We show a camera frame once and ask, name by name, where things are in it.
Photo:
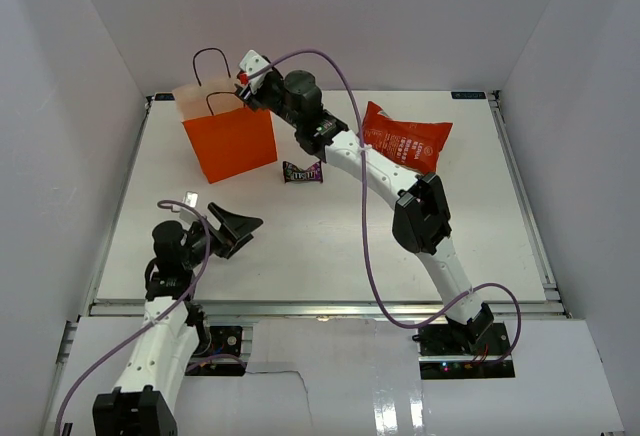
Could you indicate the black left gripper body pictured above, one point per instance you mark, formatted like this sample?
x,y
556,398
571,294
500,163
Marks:
x,y
193,257

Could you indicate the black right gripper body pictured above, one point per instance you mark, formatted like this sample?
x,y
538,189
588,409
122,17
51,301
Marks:
x,y
274,95

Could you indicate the dark purple M&M's packet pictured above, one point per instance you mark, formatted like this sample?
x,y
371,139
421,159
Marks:
x,y
294,174

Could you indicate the large red chips bag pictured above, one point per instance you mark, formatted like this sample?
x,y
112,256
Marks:
x,y
414,145

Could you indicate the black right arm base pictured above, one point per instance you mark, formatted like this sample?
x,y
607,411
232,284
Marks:
x,y
441,340

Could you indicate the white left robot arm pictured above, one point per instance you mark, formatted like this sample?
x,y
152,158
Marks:
x,y
176,337

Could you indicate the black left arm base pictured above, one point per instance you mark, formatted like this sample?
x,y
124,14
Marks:
x,y
220,340

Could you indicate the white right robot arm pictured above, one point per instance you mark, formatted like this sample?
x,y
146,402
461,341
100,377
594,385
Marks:
x,y
421,215

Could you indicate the orange paper bag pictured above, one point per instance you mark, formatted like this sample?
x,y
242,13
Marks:
x,y
226,136

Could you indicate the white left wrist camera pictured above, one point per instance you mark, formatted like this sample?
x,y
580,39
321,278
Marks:
x,y
187,211

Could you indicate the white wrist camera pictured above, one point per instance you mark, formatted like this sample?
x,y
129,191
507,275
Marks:
x,y
253,68
187,211

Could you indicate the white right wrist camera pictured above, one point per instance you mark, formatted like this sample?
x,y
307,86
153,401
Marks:
x,y
253,68

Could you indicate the front aluminium rail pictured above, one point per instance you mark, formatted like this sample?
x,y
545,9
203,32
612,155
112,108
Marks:
x,y
275,309

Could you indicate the aluminium table edge rail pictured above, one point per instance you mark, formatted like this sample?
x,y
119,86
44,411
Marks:
x,y
544,269

